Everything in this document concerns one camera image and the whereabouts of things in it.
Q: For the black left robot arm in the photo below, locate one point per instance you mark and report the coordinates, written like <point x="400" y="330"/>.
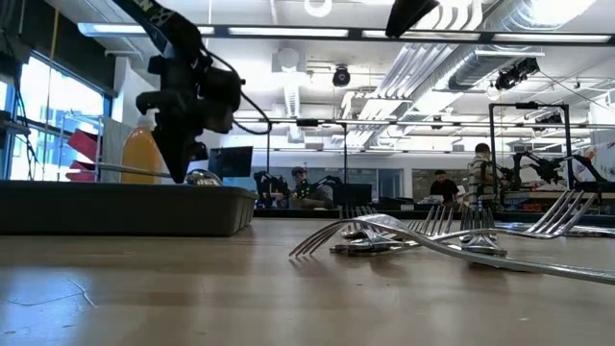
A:
<point x="168" y="29"/>

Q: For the tall black rig frame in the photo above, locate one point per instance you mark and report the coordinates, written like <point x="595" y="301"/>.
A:
<point x="528" y="105"/>

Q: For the small red storage bin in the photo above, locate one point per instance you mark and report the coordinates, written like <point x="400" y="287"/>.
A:
<point x="84" y="144"/>
<point x="79" y="173"/>

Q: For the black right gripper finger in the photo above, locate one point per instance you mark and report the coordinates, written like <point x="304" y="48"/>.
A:
<point x="408" y="14"/>

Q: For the silver metal spoon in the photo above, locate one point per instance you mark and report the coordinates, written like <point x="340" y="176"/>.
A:
<point x="204" y="178"/>

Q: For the black ceiling spotlight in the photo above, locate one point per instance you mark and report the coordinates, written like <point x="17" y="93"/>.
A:
<point x="516" y="74"/>

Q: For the person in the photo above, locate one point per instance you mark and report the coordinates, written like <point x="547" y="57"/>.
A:
<point x="443" y="187"/>
<point x="305" y="190"/>
<point x="483" y="175"/>

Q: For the silver ventilation duct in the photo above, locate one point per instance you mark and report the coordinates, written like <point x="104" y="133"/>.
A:
<point x="480" y="67"/>

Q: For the black distant equipment box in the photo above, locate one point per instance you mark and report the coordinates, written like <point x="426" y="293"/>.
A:
<point x="353" y="194"/>

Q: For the black aluminium table frame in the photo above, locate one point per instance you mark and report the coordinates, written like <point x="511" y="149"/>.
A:
<point x="606" y="217"/>

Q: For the colourful wall poster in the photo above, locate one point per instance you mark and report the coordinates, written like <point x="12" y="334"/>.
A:
<point x="600" y="158"/>

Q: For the black hanging camera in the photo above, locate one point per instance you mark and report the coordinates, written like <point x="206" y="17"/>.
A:
<point x="341" y="77"/>

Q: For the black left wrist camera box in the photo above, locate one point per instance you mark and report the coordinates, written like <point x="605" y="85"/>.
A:
<point x="221" y="96"/>

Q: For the grey plastic cutlery tray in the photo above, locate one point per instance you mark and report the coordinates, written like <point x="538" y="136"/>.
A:
<point x="120" y="211"/>

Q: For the wooden distant table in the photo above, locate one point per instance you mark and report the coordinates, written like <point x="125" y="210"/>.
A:
<point x="514" y="196"/>

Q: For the black distant robot arm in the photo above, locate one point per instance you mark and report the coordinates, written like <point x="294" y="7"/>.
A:
<point x="588" y="165"/>
<point x="543" y="168"/>
<point x="331" y="182"/>
<point x="269" y="185"/>

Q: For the orange liquid spray bottle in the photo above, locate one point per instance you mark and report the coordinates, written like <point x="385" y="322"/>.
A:
<point x="137" y="158"/>

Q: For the wide black rig frame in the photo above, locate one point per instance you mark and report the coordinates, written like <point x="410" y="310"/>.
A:
<point x="307" y="122"/>

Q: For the black computer monitor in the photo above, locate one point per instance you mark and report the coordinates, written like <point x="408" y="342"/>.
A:
<point x="233" y="161"/>

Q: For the white round ceiling speaker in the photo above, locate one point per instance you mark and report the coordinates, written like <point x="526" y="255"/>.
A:
<point x="288" y="60"/>

